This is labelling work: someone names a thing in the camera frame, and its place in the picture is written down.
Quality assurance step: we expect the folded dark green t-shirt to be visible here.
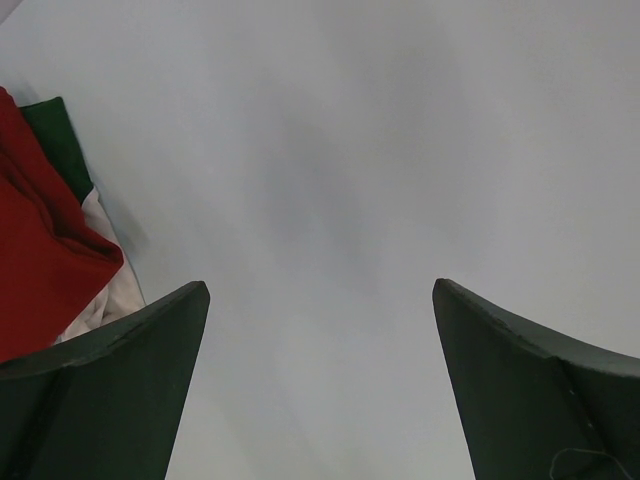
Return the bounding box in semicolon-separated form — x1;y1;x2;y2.
20;97;94;205

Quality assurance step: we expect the folded red t-shirt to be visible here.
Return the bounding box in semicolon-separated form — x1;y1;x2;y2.
1;91;123;361

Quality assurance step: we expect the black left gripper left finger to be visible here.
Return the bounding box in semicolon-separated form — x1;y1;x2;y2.
1;281;210;480

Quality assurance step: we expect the folded white t-shirt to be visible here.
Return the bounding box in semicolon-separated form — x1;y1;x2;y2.
52;184;147;345

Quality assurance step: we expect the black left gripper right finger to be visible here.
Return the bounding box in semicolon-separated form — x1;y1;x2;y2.
432;279;639;480

